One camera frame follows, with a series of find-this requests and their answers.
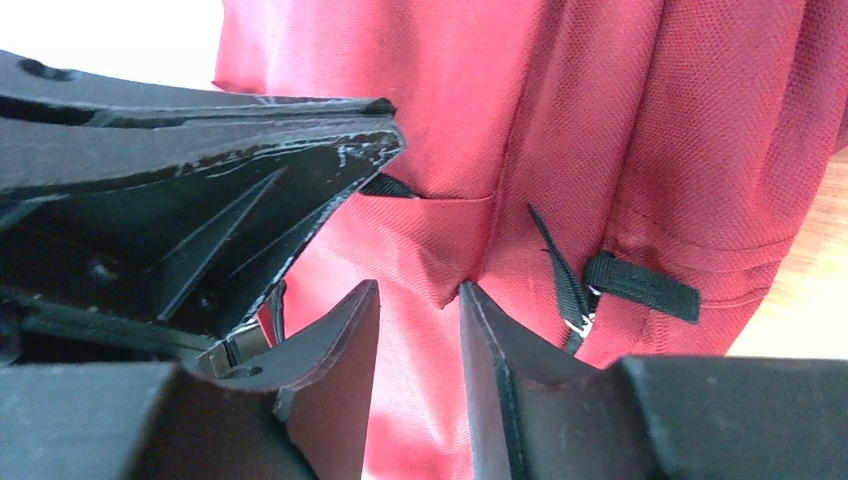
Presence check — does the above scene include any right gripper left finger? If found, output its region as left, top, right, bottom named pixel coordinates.
left=1, top=280, right=380, bottom=479

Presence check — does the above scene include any dark red student backpack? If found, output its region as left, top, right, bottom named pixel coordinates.
left=215, top=1, right=847, bottom=479

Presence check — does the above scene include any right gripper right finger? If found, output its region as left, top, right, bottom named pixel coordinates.
left=460, top=282, right=847, bottom=479

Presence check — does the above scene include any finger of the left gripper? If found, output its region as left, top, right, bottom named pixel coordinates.
left=1, top=115, right=405, bottom=363
left=1, top=51, right=396, bottom=129

